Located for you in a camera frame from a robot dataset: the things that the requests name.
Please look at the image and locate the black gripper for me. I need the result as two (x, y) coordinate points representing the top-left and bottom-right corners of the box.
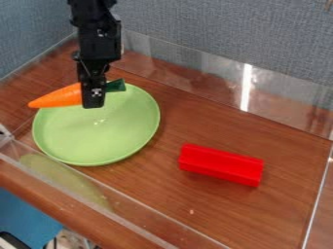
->
(71, 19), (120, 109)

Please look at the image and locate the orange toy carrot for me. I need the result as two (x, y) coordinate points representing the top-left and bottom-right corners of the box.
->
(27, 79), (126, 109)

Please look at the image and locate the green plastic plate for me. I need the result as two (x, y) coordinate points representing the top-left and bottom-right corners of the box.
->
(31, 84), (160, 166)

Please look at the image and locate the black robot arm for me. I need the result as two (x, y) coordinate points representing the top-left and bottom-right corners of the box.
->
(68, 0), (120, 109)

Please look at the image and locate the red rectangular block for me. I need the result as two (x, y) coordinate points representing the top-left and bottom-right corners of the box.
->
(178, 144), (263, 187)

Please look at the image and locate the clear acrylic enclosure wall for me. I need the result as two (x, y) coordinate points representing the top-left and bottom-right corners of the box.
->
(0, 32), (333, 249)

